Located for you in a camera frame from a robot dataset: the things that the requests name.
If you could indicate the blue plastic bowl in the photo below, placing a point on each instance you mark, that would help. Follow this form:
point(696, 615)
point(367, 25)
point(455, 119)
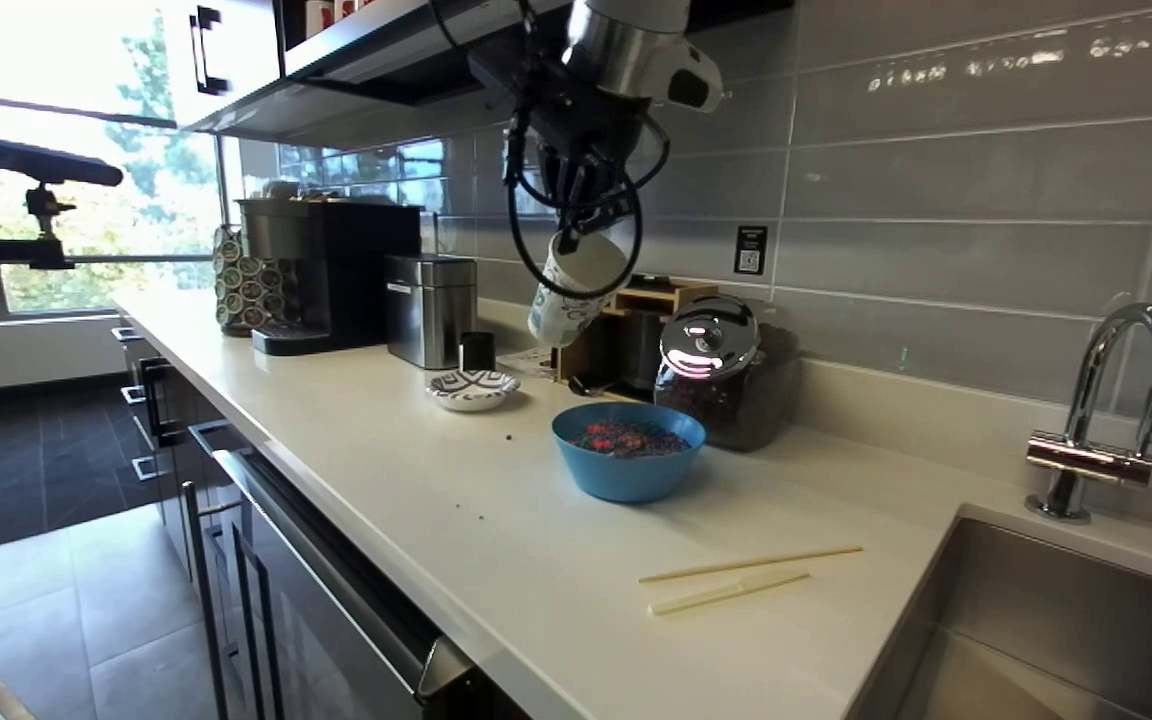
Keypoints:
point(625, 476)

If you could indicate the brushed steel canister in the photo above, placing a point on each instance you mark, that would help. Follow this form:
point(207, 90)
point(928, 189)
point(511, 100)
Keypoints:
point(425, 312)

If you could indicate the black coffee machine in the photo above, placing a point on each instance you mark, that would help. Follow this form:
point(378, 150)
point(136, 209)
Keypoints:
point(336, 273)

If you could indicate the stainless steel sink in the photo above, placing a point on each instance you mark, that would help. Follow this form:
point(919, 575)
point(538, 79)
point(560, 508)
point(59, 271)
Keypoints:
point(1071, 625)

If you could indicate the patterned white paper cup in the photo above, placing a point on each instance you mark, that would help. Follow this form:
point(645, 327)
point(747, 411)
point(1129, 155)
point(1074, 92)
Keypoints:
point(577, 286)

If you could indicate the chrome kitchen faucet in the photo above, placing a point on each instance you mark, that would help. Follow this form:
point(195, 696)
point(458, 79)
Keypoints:
point(1108, 461)

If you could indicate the colourful candy pile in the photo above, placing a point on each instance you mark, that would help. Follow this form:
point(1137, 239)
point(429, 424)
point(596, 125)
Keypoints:
point(631, 437)

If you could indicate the small black cup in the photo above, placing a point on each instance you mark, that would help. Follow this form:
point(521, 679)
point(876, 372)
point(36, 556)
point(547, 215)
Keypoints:
point(479, 354)

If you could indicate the white upper cabinet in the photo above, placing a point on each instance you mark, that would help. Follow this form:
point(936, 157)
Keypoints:
point(236, 62)

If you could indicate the black toaster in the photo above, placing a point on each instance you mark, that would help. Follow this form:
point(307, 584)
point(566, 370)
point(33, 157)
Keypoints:
point(618, 354)

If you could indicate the dark open wall shelf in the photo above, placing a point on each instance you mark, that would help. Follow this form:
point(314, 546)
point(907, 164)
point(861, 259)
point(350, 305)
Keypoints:
point(336, 80)

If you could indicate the dark dishwasher front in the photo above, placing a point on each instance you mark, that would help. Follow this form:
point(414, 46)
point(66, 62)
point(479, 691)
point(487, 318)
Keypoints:
point(322, 603)

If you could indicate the patterned glass jar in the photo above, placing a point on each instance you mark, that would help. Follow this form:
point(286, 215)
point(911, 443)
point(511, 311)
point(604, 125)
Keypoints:
point(242, 286)

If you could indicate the black wall outlet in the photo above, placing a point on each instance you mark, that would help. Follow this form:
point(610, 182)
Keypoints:
point(750, 249)

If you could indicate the blue patterned paper plate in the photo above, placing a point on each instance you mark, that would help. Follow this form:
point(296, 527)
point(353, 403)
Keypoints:
point(468, 391)

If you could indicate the pale wooden chopstick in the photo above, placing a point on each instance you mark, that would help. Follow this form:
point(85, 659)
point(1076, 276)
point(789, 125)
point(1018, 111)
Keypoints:
point(754, 566)
point(728, 594)

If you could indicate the black camera on stand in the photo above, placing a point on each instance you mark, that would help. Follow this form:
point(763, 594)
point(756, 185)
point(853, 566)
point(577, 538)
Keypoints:
point(31, 160)

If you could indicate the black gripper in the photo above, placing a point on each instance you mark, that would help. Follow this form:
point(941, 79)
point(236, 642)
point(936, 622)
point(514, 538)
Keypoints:
point(581, 144)

